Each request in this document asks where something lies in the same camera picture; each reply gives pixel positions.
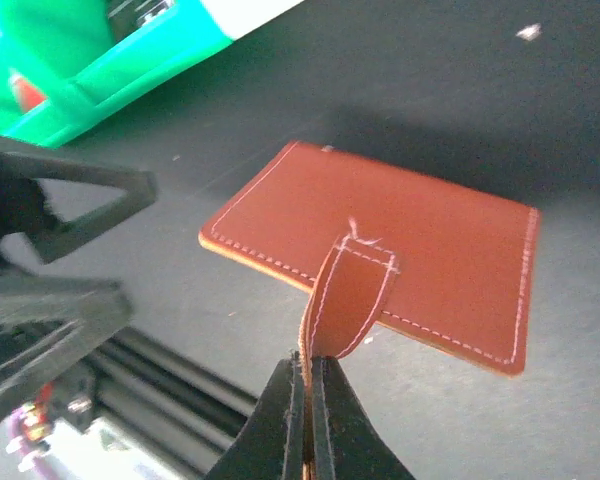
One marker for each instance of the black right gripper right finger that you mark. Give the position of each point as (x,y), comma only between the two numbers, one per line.
(345,445)

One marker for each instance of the brown leather card holder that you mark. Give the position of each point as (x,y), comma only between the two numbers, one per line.
(374,244)

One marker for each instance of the red white card stack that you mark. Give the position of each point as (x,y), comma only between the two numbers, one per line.
(27,95)

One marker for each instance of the black aluminium frame rail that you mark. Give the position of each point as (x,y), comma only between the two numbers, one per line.
(178,411)

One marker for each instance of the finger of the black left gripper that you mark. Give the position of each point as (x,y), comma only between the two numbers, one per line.
(47,324)
(60,204)

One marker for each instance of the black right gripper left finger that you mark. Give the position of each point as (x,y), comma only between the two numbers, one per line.
(270,446)

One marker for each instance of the green bin with red cards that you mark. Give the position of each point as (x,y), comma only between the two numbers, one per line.
(93,58)

